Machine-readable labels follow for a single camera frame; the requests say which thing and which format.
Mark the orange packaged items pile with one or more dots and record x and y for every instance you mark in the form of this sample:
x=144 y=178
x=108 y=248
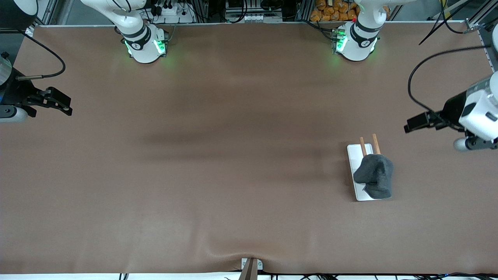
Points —
x=330 y=9

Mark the white rack with wooden bars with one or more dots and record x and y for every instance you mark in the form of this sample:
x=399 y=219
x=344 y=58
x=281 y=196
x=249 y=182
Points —
x=355 y=155

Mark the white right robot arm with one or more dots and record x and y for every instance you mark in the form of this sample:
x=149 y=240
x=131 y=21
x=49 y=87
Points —
x=142 y=42

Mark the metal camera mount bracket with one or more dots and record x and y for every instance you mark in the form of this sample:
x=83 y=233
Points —
x=251 y=268

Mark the brown table mat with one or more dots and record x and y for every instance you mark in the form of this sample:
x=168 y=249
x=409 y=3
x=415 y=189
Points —
x=249 y=194

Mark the white power strip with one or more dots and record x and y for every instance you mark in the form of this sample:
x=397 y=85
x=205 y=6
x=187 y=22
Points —
x=175 y=13

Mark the aluminium frame profile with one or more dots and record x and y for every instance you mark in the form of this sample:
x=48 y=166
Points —
x=480 y=17
x=46 y=13

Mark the grey towel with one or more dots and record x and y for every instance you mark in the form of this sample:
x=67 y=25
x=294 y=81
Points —
x=375 y=175

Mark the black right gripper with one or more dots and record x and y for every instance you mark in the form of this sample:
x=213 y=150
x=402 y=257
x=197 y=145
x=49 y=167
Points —
x=16 y=93

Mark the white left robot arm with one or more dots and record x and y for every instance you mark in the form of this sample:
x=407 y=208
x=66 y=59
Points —
x=360 y=41

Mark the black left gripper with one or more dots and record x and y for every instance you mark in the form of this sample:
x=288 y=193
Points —
x=453 y=108

